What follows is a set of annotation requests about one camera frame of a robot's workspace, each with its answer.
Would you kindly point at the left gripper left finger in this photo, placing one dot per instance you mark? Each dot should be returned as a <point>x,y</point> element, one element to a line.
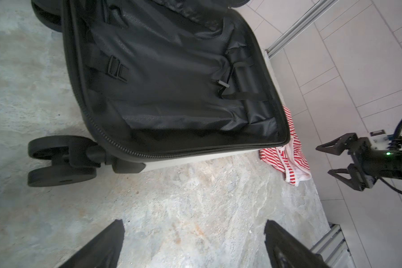
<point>103,251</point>

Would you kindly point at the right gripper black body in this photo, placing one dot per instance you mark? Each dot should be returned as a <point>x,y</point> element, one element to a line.
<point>370,165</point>

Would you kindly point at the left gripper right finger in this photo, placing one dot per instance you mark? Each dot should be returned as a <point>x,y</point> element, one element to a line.
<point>285,251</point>

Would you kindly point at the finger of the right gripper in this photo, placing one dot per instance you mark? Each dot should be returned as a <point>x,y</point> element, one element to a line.
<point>339,145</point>
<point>345,176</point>

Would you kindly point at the red white striped garment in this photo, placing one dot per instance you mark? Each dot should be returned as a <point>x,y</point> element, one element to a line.
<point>288,159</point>

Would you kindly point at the open black and white suitcase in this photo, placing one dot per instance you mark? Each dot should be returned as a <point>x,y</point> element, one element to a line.
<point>157,80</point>

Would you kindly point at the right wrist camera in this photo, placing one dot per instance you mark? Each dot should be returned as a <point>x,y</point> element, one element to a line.
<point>380,140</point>

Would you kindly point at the aluminium mounting rail frame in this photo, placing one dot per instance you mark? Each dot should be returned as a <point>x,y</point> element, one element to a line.
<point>333,249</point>

